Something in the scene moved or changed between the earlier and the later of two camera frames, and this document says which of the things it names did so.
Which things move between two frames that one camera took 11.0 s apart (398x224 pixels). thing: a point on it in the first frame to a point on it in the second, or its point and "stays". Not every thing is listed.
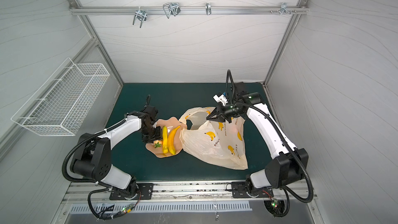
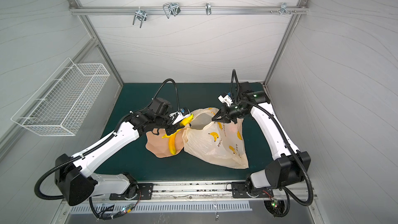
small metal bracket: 208,9 stays
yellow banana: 170,140 stays
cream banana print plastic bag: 216,142 stays
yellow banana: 165,139 to 185,123
